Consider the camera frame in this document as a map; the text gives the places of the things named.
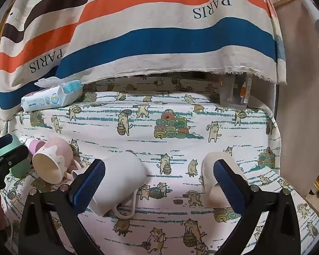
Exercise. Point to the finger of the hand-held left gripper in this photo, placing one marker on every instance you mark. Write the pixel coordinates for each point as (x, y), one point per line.
(2, 141)
(14, 154)

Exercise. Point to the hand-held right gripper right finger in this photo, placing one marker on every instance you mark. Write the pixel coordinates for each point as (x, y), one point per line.
(228, 186)

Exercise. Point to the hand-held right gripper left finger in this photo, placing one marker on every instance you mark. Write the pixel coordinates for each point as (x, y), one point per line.
(89, 188)

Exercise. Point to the green cup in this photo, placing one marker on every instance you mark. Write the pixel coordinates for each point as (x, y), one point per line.
(19, 171)

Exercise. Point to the small pink cup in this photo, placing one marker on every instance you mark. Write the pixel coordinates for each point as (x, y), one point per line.
(37, 146)

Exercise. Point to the plain white cup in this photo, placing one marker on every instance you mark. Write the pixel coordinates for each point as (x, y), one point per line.
(210, 170)

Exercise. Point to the pink cat face cup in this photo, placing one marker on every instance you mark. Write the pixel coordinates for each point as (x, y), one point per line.
(46, 166)

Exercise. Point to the wet wipes pack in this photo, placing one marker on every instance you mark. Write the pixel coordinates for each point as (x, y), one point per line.
(47, 97)

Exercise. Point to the cat printed sheet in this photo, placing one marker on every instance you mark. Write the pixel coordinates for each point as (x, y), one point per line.
(162, 127)

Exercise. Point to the clear plastic container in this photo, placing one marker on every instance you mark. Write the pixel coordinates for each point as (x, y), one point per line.
(235, 93)

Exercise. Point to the wooden board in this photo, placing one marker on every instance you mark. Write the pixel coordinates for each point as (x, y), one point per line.
(300, 98)

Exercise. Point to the striped cloth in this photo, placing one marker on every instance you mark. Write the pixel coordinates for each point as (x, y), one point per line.
(148, 32)

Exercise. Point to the white tube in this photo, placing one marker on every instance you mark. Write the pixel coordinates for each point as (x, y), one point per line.
(312, 10)

